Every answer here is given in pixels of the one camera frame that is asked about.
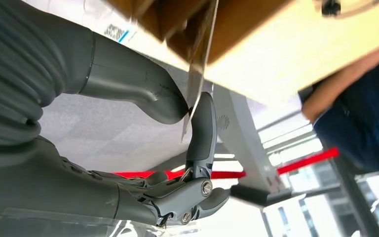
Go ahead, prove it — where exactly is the person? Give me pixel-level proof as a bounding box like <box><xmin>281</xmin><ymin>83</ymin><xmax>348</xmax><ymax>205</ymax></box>
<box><xmin>299</xmin><ymin>39</ymin><xmax>379</xmax><ymax>175</ymax></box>

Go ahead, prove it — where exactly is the wooden organizer box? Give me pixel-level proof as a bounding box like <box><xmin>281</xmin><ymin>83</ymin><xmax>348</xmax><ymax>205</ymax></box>
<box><xmin>106</xmin><ymin>0</ymin><xmax>296</xmax><ymax>65</ymax></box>

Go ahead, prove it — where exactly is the grey kiosk stand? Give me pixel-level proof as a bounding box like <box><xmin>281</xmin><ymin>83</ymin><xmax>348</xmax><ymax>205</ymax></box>
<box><xmin>210</xmin><ymin>83</ymin><xmax>294</xmax><ymax>209</ymax></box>

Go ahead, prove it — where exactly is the black laptop charger cable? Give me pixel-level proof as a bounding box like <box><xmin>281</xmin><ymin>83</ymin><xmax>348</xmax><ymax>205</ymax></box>
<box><xmin>320</xmin><ymin>0</ymin><xmax>342</xmax><ymax>17</ymax></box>

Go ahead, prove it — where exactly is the white card reader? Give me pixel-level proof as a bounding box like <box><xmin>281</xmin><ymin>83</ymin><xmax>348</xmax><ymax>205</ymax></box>
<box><xmin>81</xmin><ymin>0</ymin><xmax>177</xmax><ymax>63</ymax></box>

